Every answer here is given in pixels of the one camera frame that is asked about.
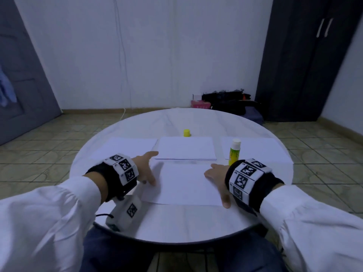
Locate person's right forearm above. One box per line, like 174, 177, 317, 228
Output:
259, 184, 363, 272

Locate person's left forearm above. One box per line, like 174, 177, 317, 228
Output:
0, 174, 109, 272

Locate black wristband with markers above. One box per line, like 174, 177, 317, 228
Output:
225, 158, 285, 215
86, 153, 140, 202

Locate white paper stack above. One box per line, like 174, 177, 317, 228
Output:
221, 136, 294, 165
93, 137, 158, 162

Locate yellow glue stick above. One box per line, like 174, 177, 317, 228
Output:
228, 139, 242, 166

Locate person's right hand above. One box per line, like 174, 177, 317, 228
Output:
204, 162, 233, 209

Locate blue suitcase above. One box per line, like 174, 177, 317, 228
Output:
244, 106, 264, 125

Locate person's legs in blue jeans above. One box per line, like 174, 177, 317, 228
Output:
79, 224, 287, 272

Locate person's left hand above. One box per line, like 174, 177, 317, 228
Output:
133, 150, 160, 187

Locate black right wristband with markers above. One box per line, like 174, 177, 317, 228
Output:
225, 158, 285, 215

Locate white wall cable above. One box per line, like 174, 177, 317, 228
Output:
113, 0, 132, 119

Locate pink box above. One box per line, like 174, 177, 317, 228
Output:
191, 99, 212, 109

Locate grey door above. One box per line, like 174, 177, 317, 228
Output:
0, 0, 62, 146

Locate black bag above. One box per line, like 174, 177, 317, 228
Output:
202, 90, 256, 114

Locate single white paper sheet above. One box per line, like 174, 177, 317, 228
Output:
154, 136, 217, 162
141, 161, 228, 207

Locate black wardrobe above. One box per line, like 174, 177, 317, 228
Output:
255, 0, 363, 122

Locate blue hanging cloth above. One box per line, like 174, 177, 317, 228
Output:
0, 65, 18, 108

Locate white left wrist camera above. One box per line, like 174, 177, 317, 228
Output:
105, 194, 144, 233

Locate black left wristband with markers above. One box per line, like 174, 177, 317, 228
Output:
86, 153, 140, 202

